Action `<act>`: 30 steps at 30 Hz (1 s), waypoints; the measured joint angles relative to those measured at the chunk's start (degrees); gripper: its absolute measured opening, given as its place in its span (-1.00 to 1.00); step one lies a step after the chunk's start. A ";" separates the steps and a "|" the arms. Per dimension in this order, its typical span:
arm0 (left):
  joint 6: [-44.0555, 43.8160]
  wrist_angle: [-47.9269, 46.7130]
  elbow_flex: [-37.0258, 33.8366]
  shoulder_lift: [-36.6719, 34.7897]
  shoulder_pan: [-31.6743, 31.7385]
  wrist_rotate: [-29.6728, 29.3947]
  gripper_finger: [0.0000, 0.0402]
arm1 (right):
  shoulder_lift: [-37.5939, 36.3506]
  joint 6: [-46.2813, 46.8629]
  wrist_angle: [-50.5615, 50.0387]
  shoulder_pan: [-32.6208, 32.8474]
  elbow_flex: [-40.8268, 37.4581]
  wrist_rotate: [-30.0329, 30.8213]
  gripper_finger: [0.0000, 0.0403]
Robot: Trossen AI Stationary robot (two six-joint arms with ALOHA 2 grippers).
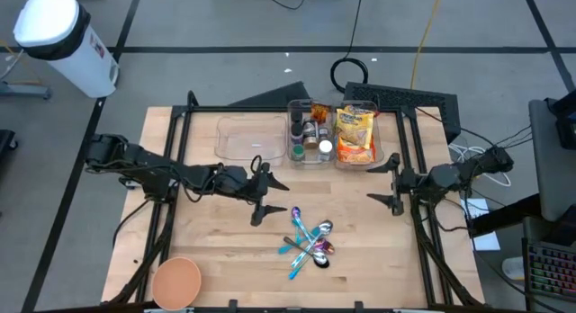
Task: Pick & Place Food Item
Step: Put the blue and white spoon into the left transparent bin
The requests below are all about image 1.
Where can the terracotta bowl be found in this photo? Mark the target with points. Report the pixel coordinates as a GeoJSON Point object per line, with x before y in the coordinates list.
{"type": "Point", "coordinates": [176, 283]}

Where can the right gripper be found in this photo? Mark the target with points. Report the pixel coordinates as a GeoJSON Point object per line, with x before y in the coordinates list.
{"type": "Point", "coordinates": [427, 182]}

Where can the purple label spice bottle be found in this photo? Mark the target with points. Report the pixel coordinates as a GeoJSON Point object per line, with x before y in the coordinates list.
{"type": "Point", "coordinates": [297, 134]}

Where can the grey floor stand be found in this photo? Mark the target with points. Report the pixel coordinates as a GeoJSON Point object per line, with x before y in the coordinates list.
{"type": "Point", "coordinates": [22, 90]}

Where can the yellow red ramen packet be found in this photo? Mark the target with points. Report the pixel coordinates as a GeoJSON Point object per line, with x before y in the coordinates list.
{"type": "Point", "coordinates": [355, 126]}

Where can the white trash can black bag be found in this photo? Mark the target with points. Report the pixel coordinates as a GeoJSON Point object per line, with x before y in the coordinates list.
{"type": "Point", "coordinates": [76, 56]}

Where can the clear plastic bin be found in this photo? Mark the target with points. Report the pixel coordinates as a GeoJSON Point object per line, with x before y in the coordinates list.
{"type": "Point", "coordinates": [311, 158]}
{"type": "Point", "coordinates": [379, 137]}
{"type": "Point", "coordinates": [252, 137]}

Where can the white paper sheet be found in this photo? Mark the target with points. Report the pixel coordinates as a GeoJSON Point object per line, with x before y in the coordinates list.
{"type": "Point", "coordinates": [488, 241]}

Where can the black aluminium table frame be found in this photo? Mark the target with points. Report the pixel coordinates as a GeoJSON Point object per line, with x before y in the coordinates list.
{"type": "Point", "coordinates": [225, 109]}

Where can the green label oregano jar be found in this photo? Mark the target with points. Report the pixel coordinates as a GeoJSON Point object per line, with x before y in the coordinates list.
{"type": "Point", "coordinates": [298, 152]}

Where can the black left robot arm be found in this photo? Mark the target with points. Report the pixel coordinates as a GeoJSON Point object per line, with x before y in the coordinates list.
{"type": "Point", "coordinates": [144, 164]}

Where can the small iridescent spoon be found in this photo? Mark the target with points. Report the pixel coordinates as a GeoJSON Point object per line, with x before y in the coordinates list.
{"type": "Point", "coordinates": [295, 211]}

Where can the black flat floor panel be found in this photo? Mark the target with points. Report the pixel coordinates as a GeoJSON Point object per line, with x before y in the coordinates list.
{"type": "Point", "coordinates": [279, 97]}

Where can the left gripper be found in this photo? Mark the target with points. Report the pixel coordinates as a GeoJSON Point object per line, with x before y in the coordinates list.
{"type": "Point", "coordinates": [236, 182]}

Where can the orange ramen packet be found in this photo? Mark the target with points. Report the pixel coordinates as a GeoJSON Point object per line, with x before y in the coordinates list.
{"type": "Point", "coordinates": [355, 154]}

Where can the white computer mouse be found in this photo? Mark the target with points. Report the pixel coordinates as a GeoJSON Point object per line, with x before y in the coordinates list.
{"type": "Point", "coordinates": [513, 268]}

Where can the dark mirror spoon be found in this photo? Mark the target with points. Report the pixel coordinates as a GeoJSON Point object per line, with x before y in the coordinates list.
{"type": "Point", "coordinates": [320, 259]}

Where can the backlit keyboard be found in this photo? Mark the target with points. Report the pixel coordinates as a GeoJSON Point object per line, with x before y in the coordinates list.
{"type": "Point", "coordinates": [553, 270]}

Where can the white label spice jar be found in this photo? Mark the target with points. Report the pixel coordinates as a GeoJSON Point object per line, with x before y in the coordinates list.
{"type": "Point", "coordinates": [325, 147]}

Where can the black vented computer case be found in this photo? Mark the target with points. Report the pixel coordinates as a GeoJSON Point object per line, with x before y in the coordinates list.
{"type": "Point", "coordinates": [405, 97]}

